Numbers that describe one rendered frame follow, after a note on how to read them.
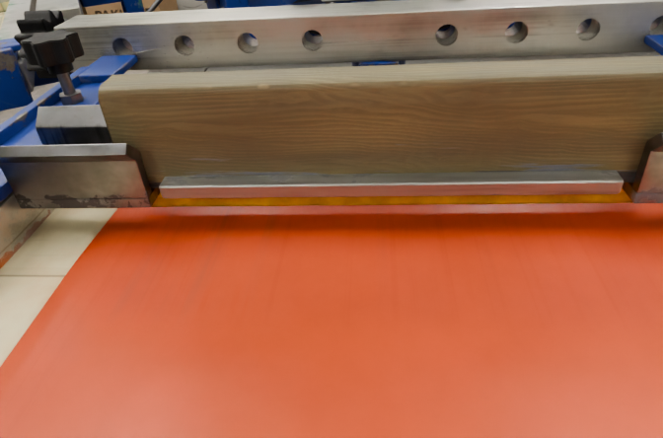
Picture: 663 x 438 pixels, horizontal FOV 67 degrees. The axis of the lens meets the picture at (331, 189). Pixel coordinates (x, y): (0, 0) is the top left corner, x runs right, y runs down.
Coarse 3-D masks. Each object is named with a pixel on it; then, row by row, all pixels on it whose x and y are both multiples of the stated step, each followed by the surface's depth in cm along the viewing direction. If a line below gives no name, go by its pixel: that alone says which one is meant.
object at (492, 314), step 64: (384, 256) 32; (448, 256) 32; (512, 256) 31; (576, 256) 31; (640, 256) 31; (384, 320) 28; (448, 320) 28; (512, 320) 27; (576, 320) 27; (640, 320) 27; (384, 384) 24; (448, 384) 24; (512, 384) 24; (576, 384) 24; (640, 384) 24
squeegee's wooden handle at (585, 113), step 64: (448, 64) 31; (512, 64) 30; (576, 64) 30; (640, 64) 29; (128, 128) 33; (192, 128) 32; (256, 128) 32; (320, 128) 32; (384, 128) 31; (448, 128) 31; (512, 128) 31; (576, 128) 30; (640, 128) 30
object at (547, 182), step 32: (192, 192) 34; (224, 192) 33; (256, 192) 33; (288, 192) 33; (320, 192) 33; (352, 192) 33; (384, 192) 32; (416, 192) 32; (448, 192) 32; (480, 192) 32; (512, 192) 32; (544, 192) 32; (576, 192) 31; (608, 192) 31
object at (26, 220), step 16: (0, 208) 34; (16, 208) 35; (32, 208) 37; (48, 208) 39; (0, 224) 34; (16, 224) 35; (32, 224) 37; (0, 240) 34; (16, 240) 35; (0, 256) 34
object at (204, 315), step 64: (128, 256) 34; (192, 256) 33; (256, 256) 33; (320, 256) 33; (64, 320) 29; (128, 320) 29; (192, 320) 29; (256, 320) 28; (320, 320) 28; (0, 384) 26; (64, 384) 26; (128, 384) 25; (192, 384) 25; (256, 384) 25; (320, 384) 25
